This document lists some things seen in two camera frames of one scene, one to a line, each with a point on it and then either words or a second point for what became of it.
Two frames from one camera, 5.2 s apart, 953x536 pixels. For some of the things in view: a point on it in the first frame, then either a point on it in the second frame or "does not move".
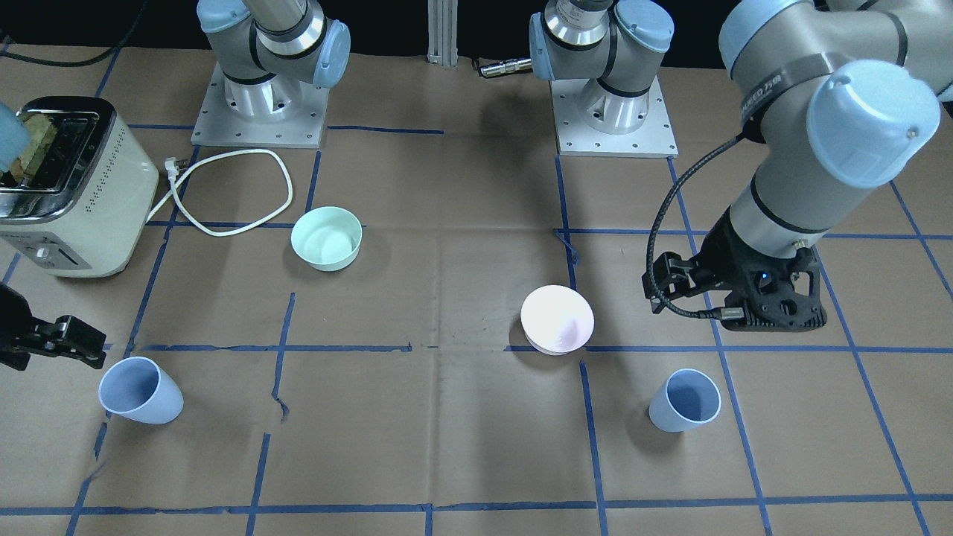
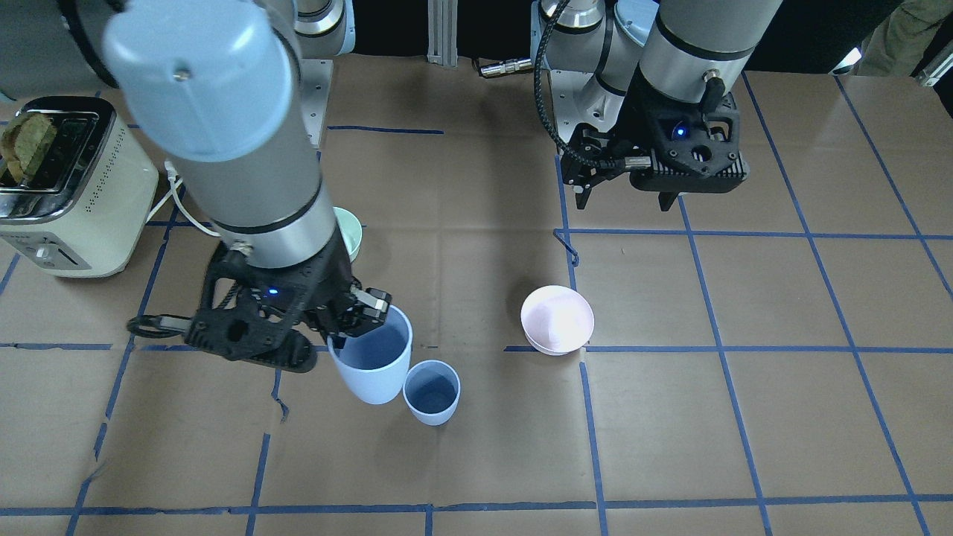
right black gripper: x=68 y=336 to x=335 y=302
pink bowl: x=557 y=319 does not move
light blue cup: x=138 y=388 to x=373 y=366
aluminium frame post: x=442 y=31 does not move
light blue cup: x=689 y=397 to x=432 y=388
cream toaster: x=83 y=208 does not move
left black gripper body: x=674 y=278 to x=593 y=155
